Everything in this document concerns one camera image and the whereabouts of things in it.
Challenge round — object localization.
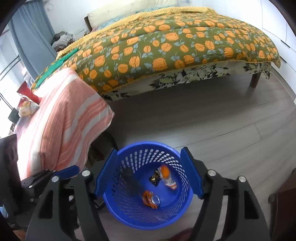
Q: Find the grey blue curtain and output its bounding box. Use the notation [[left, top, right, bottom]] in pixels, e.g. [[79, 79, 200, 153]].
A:
[[8, 1, 57, 79]]

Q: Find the pink white striped blanket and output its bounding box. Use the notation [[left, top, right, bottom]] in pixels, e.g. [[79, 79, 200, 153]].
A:
[[15, 68, 115, 180]]

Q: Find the pile of clothes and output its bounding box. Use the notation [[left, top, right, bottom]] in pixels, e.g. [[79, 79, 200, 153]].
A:
[[51, 31, 75, 52]]

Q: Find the green folded cloth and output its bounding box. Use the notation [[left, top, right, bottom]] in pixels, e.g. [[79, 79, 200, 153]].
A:
[[31, 48, 79, 90]]

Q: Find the red snack wrapper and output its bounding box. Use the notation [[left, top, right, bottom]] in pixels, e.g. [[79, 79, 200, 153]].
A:
[[16, 81, 42, 104]]

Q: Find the blue plastic basket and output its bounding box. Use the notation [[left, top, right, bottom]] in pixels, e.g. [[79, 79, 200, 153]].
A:
[[103, 141, 193, 230]]

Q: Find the wooden bed leg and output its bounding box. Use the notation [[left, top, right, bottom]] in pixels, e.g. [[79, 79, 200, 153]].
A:
[[249, 72, 261, 88]]

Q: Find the orange floral olive quilt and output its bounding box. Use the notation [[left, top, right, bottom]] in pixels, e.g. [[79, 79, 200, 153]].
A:
[[45, 7, 280, 94]]

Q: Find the gold black snack bag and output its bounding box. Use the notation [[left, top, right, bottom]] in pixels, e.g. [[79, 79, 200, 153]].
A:
[[149, 169, 162, 187]]

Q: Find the black white floral bedsheet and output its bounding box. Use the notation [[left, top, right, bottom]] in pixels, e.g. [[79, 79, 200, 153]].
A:
[[100, 61, 271, 102]]

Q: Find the orange white snack wrapper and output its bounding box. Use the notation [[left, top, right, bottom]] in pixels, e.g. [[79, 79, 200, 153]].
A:
[[158, 164, 177, 190]]

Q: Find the white wardrobe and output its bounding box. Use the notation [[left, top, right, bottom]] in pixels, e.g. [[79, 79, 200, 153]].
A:
[[208, 0, 296, 77]]

